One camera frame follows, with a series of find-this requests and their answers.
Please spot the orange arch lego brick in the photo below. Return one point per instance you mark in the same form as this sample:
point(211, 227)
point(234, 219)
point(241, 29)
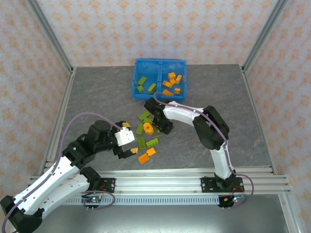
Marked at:
point(167, 84)

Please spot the small green lego brick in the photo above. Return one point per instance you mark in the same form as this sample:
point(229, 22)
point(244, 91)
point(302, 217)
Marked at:
point(140, 88)

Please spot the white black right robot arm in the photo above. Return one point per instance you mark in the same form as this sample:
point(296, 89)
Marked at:
point(182, 115)

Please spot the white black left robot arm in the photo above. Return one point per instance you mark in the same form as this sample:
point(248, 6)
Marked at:
point(48, 179)

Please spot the orange round lego piece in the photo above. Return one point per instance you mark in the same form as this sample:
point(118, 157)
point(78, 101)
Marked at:
point(148, 128)

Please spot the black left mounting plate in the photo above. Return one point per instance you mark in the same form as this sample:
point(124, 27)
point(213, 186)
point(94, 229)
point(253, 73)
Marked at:
point(110, 185)

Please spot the black mounting plate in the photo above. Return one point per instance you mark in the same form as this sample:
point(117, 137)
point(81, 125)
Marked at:
point(207, 184)
point(110, 185)

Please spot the blue divided plastic bin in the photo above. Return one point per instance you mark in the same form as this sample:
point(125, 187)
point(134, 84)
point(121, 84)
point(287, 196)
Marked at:
point(148, 70)

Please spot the small circuit board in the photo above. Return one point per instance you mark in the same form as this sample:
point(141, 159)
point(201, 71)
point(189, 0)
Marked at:
point(234, 199)
point(93, 199)

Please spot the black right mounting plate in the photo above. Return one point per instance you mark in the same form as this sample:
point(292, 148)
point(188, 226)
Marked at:
point(207, 184)

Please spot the short aluminium profile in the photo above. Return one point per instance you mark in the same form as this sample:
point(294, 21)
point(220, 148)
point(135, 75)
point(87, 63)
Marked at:
point(290, 213)

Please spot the aluminium front rail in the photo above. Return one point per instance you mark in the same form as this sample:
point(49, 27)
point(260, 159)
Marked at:
point(158, 180)

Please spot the aluminium side rail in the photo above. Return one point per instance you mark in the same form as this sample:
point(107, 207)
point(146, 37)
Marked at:
point(59, 116)
point(258, 116)

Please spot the aluminium frame post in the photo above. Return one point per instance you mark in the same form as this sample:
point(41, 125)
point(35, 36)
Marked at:
point(48, 34)
point(263, 36)

